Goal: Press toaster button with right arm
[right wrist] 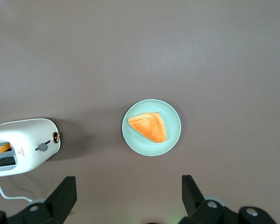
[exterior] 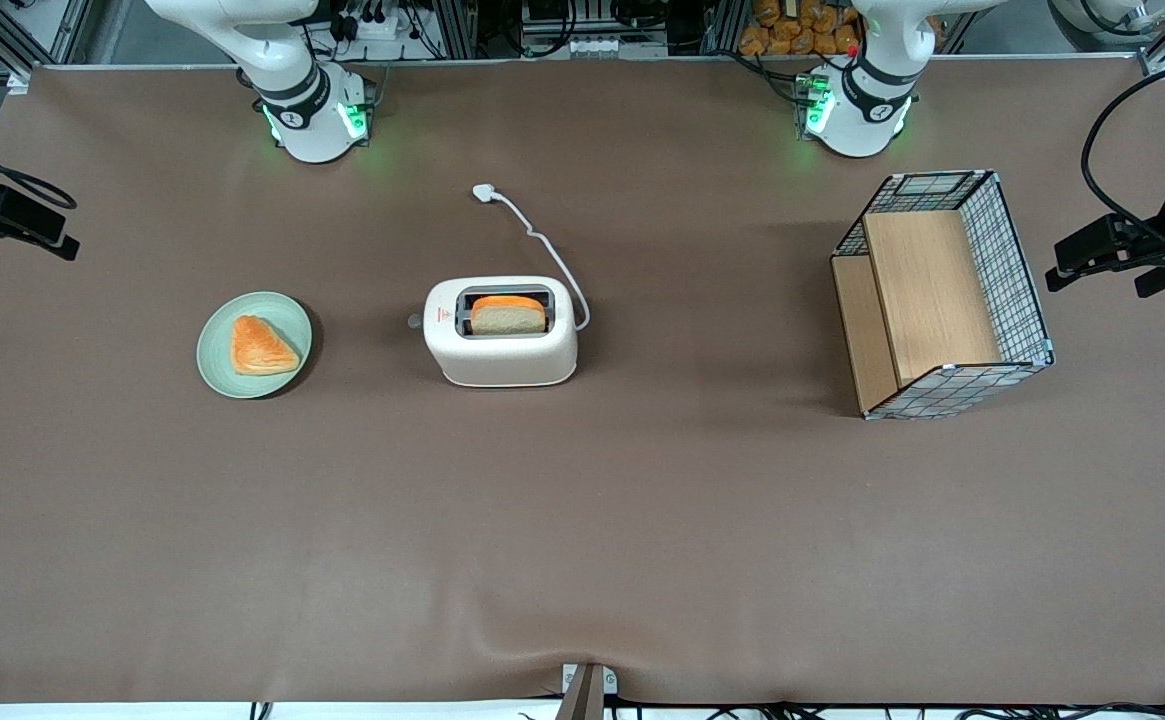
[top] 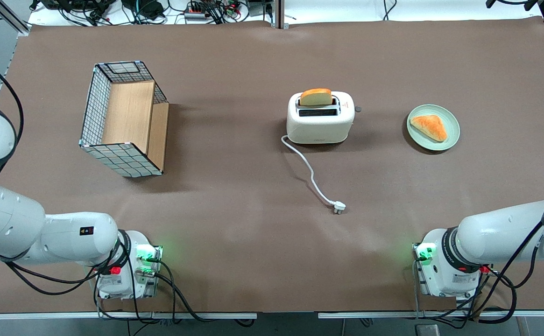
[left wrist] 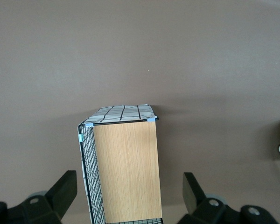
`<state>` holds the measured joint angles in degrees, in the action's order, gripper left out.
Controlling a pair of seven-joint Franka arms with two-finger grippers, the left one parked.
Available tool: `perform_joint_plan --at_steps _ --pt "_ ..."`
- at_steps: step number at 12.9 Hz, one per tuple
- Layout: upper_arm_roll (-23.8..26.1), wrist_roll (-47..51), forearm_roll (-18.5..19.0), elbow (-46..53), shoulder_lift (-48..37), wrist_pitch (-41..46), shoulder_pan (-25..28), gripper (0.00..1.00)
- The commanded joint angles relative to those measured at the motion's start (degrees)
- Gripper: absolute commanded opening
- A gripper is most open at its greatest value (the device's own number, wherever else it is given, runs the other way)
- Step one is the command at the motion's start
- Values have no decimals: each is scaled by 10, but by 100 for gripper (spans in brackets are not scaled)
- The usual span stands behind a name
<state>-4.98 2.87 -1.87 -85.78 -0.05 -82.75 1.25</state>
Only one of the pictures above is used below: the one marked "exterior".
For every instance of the orange triangular pastry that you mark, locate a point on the orange triangular pastry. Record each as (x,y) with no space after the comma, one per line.
(260,347)

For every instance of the light wooden shelf board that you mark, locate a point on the light wooden shelf board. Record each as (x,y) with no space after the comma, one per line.
(927,290)

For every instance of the pale green round plate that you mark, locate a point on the pale green round plate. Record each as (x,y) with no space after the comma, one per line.
(217,365)

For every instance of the metal table edge bracket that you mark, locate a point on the metal table edge bracket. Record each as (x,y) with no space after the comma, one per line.
(587,690)

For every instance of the pile of orange buns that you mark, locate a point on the pile of orange buns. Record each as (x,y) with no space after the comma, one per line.
(797,25)

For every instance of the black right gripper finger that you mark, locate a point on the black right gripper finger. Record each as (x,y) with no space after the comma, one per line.
(32,225)

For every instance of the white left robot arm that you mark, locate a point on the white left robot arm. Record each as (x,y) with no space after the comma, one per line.
(862,105)

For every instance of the white power strip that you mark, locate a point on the white power strip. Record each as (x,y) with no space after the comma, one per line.
(372,24)

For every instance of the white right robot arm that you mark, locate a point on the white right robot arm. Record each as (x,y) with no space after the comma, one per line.
(307,110)

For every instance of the bread slice with orange crust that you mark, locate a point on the bread slice with orange crust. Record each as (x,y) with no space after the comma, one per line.
(508,318)

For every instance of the white two-slot toaster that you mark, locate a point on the white two-slot toaster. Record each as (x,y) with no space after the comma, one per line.
(502,360)

